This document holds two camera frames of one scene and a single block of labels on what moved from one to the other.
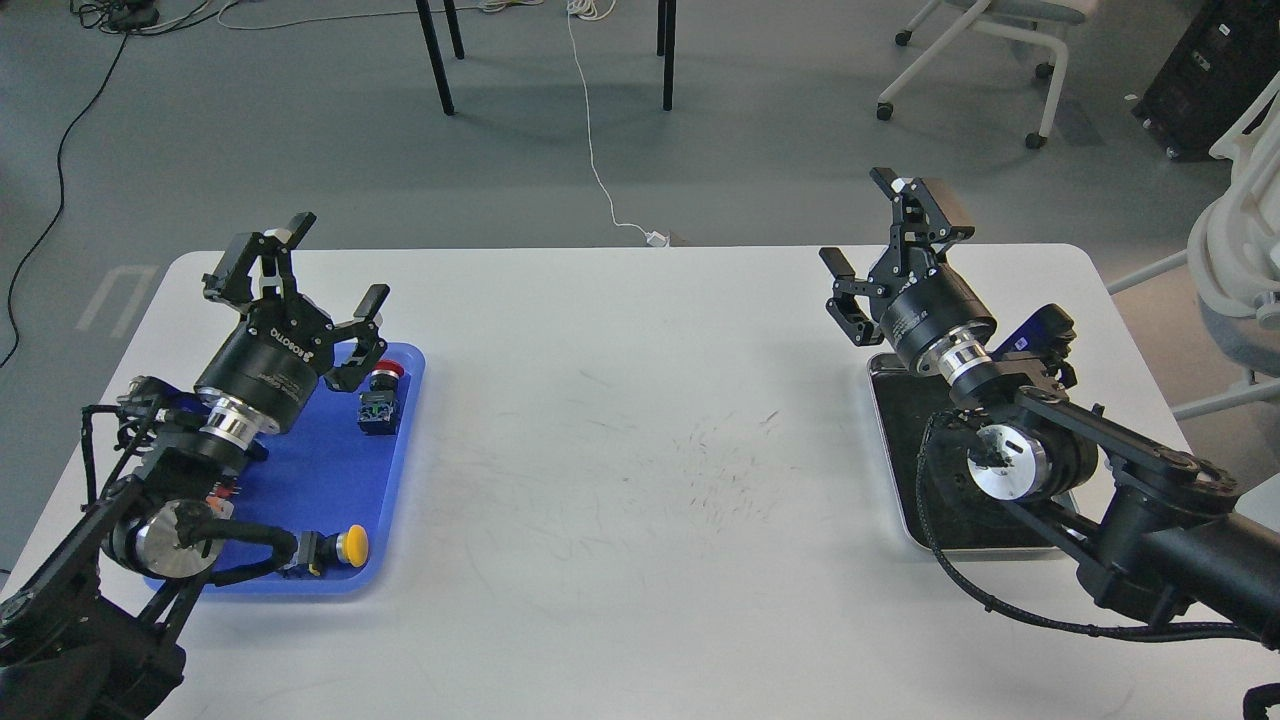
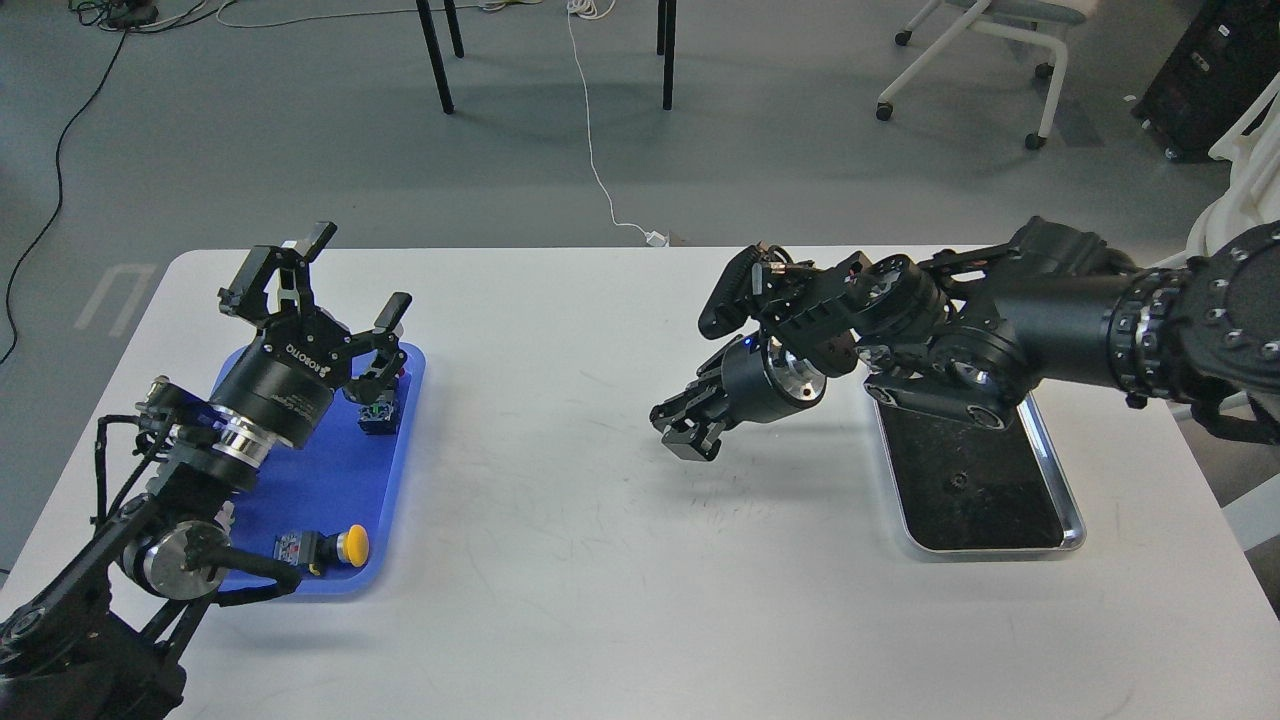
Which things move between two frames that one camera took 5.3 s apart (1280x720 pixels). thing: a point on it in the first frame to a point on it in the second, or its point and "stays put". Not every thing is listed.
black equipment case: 1227,53 stays put
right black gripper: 921,299 to 753,379
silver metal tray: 907,400 stays put
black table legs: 665,46 stays put
